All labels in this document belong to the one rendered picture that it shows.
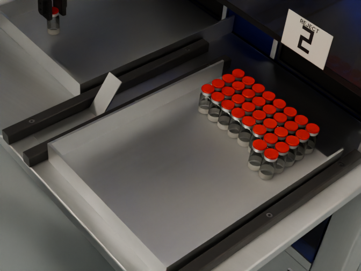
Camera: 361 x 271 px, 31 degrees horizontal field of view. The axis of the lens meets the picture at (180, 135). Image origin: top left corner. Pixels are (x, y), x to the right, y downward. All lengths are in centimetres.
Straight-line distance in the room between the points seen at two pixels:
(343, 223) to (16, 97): 57
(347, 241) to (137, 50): 48
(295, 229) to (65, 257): 112
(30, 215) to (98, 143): 107
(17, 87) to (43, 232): 96
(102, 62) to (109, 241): 37
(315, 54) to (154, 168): 29
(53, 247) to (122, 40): 92
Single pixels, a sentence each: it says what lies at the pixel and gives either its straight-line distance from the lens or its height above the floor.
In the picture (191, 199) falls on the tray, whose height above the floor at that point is 88.
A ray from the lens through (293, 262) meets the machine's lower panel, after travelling 127.
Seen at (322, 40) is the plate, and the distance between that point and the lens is 98.
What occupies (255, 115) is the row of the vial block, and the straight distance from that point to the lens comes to 98.
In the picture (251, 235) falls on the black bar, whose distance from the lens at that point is 86.
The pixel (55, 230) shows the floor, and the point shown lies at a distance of 199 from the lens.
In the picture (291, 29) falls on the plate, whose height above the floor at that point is 102.
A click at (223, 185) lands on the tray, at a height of 88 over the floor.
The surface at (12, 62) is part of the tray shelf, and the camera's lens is 113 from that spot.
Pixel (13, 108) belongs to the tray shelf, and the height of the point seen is 88.
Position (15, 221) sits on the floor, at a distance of 202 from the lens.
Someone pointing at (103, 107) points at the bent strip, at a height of 90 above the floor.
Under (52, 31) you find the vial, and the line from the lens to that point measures 118.
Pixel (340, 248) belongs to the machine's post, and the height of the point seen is 69.
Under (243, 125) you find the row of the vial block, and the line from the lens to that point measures 97.
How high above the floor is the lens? 157
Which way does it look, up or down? 44 degrees down
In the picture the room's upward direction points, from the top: 7 degrees clockwise
